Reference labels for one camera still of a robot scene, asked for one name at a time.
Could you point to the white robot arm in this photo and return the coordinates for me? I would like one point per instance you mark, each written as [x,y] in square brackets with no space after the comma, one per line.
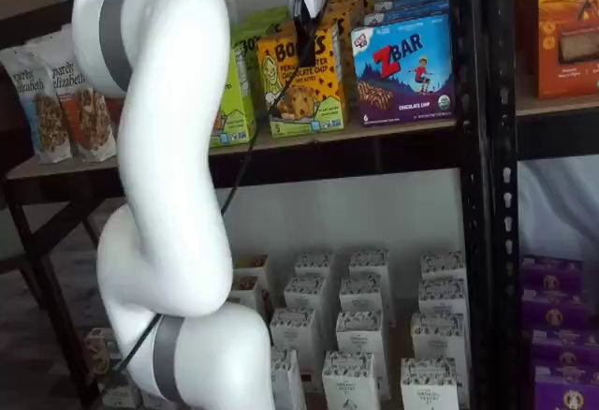
[164,101]

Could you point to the green Bobo's apple pie box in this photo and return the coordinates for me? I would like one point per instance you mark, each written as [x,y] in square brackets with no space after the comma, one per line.
[252,31]
[269,14]
[231,120]

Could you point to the large orange box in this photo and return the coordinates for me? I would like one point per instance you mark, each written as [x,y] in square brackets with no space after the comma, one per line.
[566,31]

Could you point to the wooden shelf board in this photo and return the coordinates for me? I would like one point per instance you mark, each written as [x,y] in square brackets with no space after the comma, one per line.
[70,170]
[557,106]

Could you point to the purple snack box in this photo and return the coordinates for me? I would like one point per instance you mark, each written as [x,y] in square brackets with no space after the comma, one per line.
[552,272]
[568,391]
[554,311]
[566,349]

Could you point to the black metal shelving rack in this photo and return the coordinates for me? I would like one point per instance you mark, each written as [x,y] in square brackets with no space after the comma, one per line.
[351,157]
[557,138]

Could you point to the white patterned carton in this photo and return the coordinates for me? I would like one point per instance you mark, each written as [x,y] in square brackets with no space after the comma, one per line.
[369,265]
[361,295]
[440,337]
[290,382]
[313,265]
[430,386]
[442,267]
[306,295]
[351,384]
[442,297]
[292,335]
[359,335]

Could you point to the orange label granola bag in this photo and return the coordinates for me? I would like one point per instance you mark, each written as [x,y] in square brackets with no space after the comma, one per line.
[79,115]

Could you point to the white granola bag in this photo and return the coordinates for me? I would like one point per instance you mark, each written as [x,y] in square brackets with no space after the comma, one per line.
[51,40]

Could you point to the blue label granola bag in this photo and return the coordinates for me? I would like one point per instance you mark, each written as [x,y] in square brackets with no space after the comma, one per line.
[42,120]

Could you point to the white plastic sheet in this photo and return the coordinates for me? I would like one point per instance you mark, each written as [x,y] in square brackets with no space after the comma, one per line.
[547,204]

